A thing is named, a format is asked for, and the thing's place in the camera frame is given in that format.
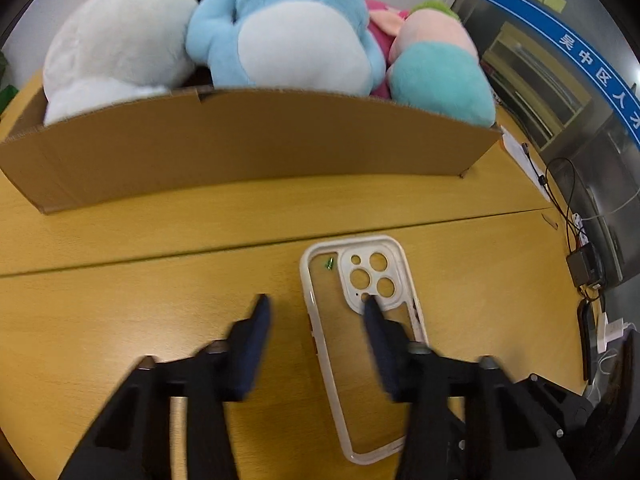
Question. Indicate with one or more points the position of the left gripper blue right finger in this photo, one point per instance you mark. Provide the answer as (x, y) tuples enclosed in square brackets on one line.
[(466, 420)]

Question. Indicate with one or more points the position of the clear white phone case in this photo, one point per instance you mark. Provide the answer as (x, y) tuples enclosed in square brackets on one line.
[(337, 277)]

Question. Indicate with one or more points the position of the green haired teal doll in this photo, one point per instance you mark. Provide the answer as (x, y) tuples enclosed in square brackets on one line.
[(434, 66)]

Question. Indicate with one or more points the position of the white panda plush toy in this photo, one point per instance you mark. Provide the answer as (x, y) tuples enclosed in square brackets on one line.
[(114, 51)]

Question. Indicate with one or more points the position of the pink bear plush toy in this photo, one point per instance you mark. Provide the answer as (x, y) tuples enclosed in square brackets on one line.
[(384, 23)]

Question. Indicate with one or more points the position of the light blue plush toy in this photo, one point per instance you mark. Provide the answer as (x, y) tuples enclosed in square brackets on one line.
[(316, 45)]

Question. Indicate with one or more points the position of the black power adapter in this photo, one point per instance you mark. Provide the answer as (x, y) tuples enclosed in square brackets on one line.
[(584, 266)]

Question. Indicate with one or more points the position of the white paper envelope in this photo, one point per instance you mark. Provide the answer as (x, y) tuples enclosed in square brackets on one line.
[(521, 156)]

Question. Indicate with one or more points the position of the brown cardboard box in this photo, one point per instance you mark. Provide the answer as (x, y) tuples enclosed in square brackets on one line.
[(205, 136)]

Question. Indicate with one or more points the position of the wooden shelf behind glass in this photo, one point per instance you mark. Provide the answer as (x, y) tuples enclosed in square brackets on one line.
[(540, 87)]

